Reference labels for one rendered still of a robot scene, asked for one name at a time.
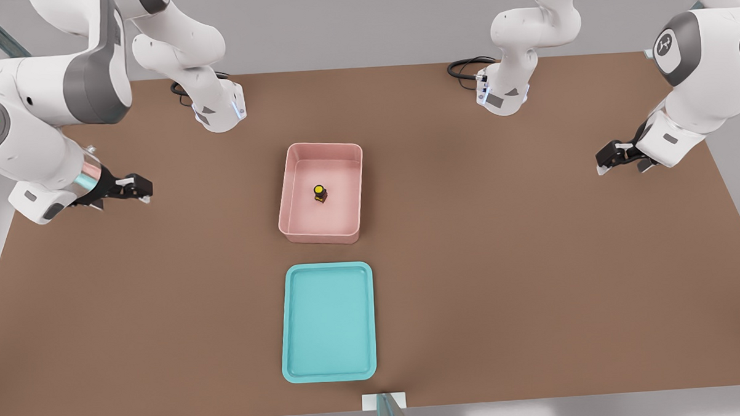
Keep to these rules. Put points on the pale blue-green tray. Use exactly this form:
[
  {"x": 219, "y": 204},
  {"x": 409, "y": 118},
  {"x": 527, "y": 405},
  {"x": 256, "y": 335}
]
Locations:
[{"x": 328, "y": 323}]

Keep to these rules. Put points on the pink plastic box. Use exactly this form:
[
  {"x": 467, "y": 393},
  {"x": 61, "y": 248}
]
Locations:
[{"x": 323, "y": 228}]

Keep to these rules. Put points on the yellow and black button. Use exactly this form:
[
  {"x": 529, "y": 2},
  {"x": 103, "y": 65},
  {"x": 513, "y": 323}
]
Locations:
[{"x": 320, "y": 193}]

